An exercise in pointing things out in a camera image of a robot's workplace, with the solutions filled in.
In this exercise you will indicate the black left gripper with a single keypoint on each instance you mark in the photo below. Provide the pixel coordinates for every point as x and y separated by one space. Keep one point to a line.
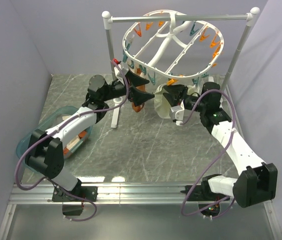
139 97

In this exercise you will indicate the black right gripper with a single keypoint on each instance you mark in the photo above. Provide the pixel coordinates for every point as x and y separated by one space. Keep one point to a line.
175 90

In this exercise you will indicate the pale yellow underwear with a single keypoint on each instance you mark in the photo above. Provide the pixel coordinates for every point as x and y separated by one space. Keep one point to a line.
161 105

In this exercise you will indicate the teal clothes peg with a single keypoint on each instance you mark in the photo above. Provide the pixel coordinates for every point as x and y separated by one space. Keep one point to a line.
196 81

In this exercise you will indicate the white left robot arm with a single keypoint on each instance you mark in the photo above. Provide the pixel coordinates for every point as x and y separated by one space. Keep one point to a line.
45 151

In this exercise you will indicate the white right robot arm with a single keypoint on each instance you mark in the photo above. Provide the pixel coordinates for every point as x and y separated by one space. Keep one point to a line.
257 180

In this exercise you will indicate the orange hanging underwear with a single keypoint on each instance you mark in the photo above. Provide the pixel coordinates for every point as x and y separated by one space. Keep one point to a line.
137 85

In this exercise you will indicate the orange clothes peg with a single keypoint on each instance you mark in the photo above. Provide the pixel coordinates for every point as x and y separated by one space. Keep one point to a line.
171 81

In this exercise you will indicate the orange cloth in basket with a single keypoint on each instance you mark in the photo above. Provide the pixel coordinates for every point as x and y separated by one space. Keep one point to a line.
70 146

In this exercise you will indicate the white drying rack stand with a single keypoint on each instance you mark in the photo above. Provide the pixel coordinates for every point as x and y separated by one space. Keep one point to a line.
173 26

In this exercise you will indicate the cream cloth in basket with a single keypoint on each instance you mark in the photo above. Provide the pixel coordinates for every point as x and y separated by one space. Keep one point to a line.
63 117

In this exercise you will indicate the teal plastic basket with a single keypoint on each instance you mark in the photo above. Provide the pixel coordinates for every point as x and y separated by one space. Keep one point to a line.
82 119

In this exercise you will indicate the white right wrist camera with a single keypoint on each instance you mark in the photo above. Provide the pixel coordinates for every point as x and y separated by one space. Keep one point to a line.
176 114

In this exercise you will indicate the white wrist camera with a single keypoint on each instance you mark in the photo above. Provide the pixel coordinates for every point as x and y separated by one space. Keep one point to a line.
176 114
121 69

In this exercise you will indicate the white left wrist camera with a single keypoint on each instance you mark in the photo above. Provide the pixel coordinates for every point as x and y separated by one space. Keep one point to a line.
121 69

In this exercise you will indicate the aluminium mounting rail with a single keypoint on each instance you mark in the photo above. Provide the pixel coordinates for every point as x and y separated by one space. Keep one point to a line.
133 211

